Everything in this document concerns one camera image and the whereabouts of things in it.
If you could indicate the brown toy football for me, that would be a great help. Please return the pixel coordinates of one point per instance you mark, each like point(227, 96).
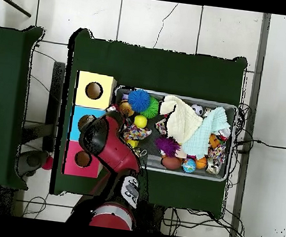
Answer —
point(171, 162)

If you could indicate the dark green table cloth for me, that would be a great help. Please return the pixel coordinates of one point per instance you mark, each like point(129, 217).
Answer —
point(164, 72)

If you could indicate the wooden box with three holes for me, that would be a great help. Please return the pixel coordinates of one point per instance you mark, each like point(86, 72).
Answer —
point(104, 98)

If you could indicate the blue spiky ball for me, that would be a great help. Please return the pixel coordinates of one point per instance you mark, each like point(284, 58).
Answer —
point(138, 100)

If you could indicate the green cloth side table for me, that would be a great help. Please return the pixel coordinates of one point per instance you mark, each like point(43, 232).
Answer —
point(1, 93)

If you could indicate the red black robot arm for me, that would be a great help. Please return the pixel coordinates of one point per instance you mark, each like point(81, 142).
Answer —
point(115, 151)

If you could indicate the toy burger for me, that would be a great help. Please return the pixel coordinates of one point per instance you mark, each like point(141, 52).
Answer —
point(127, 108)

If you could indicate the cream waffle cloth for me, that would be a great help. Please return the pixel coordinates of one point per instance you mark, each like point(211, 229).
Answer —
point(181, 120)

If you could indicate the yellow ball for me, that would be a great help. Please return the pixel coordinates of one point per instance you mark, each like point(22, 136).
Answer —
point(140, 121)

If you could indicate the clear mesh bin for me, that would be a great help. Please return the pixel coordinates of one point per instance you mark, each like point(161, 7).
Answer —
point(203, 175)

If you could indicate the purple spiky ball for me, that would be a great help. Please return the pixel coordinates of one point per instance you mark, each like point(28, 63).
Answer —
point(167, 146)

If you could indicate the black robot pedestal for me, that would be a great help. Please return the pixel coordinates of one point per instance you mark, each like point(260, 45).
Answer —
point(151, 219)

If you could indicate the small red ball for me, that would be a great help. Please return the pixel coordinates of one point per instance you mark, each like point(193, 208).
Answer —
point(47, 163)

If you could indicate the globe print ball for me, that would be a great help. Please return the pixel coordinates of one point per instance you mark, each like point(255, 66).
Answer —
point(188, 165)

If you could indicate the small green spiky ball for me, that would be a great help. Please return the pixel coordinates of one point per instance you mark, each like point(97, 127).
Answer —
point(153, 109)

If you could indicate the mint waffle cloth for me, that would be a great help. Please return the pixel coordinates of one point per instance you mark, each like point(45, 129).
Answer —
point(199, 141)

